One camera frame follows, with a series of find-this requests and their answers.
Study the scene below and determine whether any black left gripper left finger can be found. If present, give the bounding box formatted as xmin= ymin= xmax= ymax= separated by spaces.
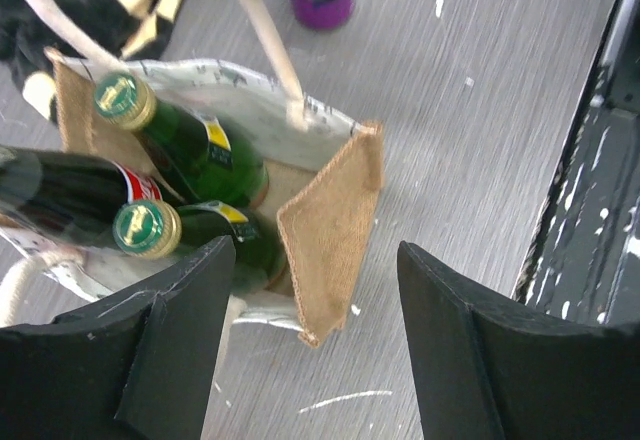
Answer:
xmin=1 ymin=237 xmax=235 ymax=439

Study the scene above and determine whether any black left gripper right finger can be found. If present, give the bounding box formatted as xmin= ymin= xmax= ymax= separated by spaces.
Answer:
xmin=397 ymin=242 xmax=639 ymax=439

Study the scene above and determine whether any green glass bottle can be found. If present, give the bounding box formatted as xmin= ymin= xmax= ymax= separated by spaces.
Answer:
xmin=112 ymin=199 xmax=287 ymax=296
xmin=93 ymin=72 xmax=269 ymax=209

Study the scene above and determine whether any dark cola bottle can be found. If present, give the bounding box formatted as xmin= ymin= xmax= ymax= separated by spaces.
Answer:
xmin=1 ymin=146 xmax=184 ymax=251

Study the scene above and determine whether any brown canvas bag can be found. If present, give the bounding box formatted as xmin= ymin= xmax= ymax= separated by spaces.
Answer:
xmin=1 ymin=0 xmax=383 ymax=347

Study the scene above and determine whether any purple soda can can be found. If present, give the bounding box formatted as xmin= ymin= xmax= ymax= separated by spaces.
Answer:
xmin=290 ymin=0 xmax=356 ymax=31

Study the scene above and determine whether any black floral blanket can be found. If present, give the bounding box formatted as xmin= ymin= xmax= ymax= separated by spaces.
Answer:
xmin=1 ymin=0 xmax=182 ymax=122

